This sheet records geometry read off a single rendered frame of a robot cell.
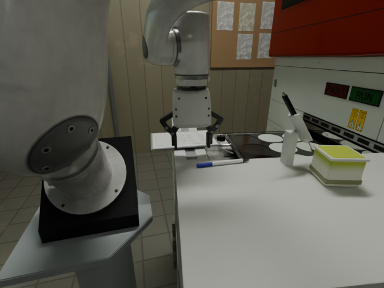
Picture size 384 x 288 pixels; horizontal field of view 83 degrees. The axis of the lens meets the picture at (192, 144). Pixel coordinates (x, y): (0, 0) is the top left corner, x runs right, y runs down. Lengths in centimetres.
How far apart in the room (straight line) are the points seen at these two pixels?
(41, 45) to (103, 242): 47
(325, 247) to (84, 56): 38
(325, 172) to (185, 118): 33
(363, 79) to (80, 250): 95
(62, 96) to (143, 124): 271
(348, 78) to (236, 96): 230
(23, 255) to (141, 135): 245
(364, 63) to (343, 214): 59
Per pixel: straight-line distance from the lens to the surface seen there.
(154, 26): 47
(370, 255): 41
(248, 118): 332
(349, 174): 54
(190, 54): 52
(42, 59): 20
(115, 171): 60
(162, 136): 73
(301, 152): 87
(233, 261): 33
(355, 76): 95
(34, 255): 63
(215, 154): 82
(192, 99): 54
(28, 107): 20
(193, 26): 52
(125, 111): 286
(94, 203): 59
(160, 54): 49
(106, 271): 71
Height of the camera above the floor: 122
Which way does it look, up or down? 22 degrees down
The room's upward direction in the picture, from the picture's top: straight up
